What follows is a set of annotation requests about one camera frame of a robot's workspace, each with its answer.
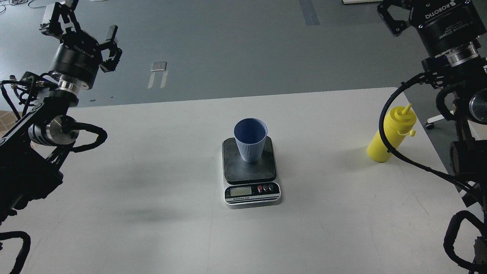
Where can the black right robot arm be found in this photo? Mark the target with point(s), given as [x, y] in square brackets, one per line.
[460, 76]

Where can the grey floor outlet plate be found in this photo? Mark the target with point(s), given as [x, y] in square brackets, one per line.
[158, 66]

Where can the blue ribbed plastic cup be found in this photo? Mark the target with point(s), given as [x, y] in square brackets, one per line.
[250, 136]

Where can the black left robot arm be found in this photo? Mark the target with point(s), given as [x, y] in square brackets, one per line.
[35, 148]

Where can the black digital kitchen scale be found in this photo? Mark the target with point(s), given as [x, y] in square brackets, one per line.
[246, 184]

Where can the yellow squeeze bottle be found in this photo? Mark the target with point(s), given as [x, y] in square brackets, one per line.
[398, 124]

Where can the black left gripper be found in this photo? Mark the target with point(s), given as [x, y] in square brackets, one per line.
[79, 54]

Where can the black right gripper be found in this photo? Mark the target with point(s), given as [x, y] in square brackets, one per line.
[447, 26]

